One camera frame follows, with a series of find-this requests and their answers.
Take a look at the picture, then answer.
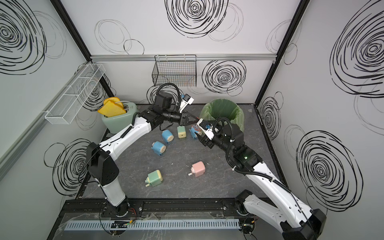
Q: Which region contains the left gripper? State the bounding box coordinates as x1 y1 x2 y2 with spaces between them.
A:
162 111 200 128

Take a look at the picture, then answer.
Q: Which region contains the clear pink shavings tray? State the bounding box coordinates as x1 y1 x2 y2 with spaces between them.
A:
192 124 202 135

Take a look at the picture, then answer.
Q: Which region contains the pink pencil sharpener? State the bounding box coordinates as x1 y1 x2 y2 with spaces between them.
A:
188 161 206 178

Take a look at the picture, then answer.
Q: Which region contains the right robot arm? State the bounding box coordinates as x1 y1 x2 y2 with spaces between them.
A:
197 118 327 240

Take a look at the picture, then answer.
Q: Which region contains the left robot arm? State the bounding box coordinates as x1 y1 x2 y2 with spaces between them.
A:
86 93 198 218

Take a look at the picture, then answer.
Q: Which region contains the blue sharpener right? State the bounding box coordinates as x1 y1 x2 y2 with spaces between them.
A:
190 127 200 140

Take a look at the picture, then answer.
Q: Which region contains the blue sharpener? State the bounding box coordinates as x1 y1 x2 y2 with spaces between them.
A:
190 127 200 140
151 141 167 156
162 130 174 144

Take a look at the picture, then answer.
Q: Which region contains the yellow green pencil sharpener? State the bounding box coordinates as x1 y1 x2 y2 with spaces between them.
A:
177 126 187 139

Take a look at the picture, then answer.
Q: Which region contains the blue sharpener middle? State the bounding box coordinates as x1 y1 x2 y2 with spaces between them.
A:
162 130 174 144

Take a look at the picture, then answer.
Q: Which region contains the blue sharpener front left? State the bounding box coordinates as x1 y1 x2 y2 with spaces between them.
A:
151 141 167 156

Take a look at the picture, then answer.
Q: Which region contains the green cream pencil sharpener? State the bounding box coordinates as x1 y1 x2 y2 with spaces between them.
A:
145 170 163 187

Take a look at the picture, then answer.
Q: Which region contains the bin with green bag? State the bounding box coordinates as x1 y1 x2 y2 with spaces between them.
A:
200 99 245 131

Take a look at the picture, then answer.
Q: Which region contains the mint green toaster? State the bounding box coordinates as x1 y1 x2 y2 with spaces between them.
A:
101 102 138 134

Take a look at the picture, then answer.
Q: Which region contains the yellow toy toast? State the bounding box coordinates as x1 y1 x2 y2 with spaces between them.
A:
98 97 126 118

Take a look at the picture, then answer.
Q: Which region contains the black wire basket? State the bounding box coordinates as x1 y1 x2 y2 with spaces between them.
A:
152 55 197 87

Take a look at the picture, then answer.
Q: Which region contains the grey slotted cable duct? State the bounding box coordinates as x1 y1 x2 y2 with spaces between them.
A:
64 219 241 232

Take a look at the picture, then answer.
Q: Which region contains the white mesh wall shelf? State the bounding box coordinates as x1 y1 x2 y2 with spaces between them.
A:
45 63 106 125

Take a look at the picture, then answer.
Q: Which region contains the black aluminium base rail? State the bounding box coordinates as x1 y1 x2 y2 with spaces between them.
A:
60 198 246 218

